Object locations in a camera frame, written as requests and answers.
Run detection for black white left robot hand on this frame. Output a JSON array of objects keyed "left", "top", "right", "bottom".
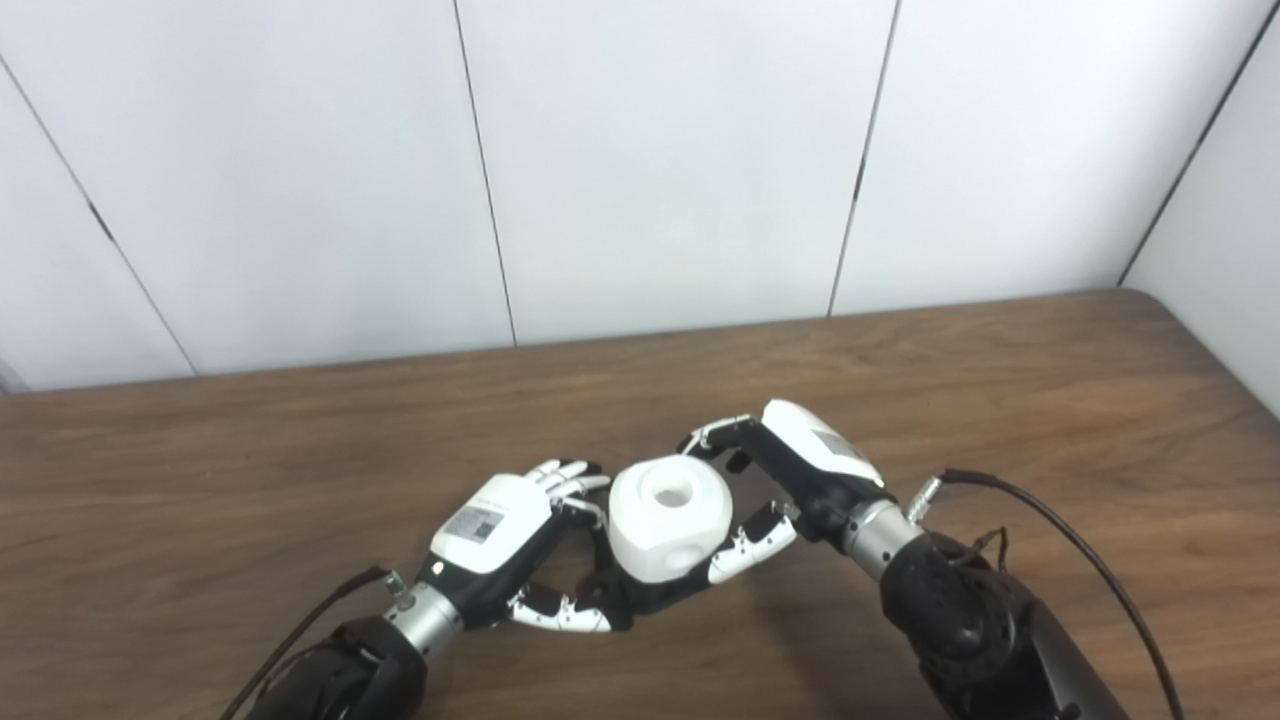
[{"left": 413, "top": 459, "right": 636, "bottom": 634}]

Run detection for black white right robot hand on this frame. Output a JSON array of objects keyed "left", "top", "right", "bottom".
[{"left": 678, "top": 399, "right": 891, "bottom": 586}]

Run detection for round white plastic piece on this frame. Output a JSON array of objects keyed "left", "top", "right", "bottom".
[{"left": 608, "top": 453, "right": 734, "bottom": 585}]

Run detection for black flanged holder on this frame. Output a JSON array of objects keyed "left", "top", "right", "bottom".
[{"left": 588, "top": 515, "right": 721, "bottom": 631}]

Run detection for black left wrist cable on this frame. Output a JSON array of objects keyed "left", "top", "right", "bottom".
[{"left": 218, "top": 565, "right": 406, "bottom": 720}]

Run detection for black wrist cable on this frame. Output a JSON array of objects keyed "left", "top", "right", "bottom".
[
  {"left": 218, "top": 565, "right": 406, "bottom": 720},
  {"left": 905, "top": 468, "right": 1186, "bottom": 720}
]

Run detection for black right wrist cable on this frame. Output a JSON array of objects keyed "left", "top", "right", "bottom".
[{"left": 905, "top": 468, "right": 1186, "bottom": 720}]

